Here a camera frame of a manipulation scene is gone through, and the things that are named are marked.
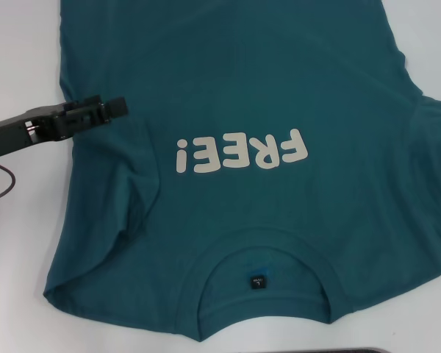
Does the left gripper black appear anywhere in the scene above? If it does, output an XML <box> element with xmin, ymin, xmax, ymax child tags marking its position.
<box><xmin>0</xmin><ymin>94</ymin><xmax>129</xmax><ymax>161</ymax></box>

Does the teal T-shirt with FREE print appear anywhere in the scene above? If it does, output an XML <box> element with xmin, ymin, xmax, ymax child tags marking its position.
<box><xmin>42</xmin><ymin>0</ymin><xmax>441</xmax><ymax>332</ymax></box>

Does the left gripper cable with plug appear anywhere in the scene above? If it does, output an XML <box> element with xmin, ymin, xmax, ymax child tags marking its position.
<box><xmin>0</xmin><ymin>157</ymin><xmax>15</xmax><ymax>205</ymax></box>

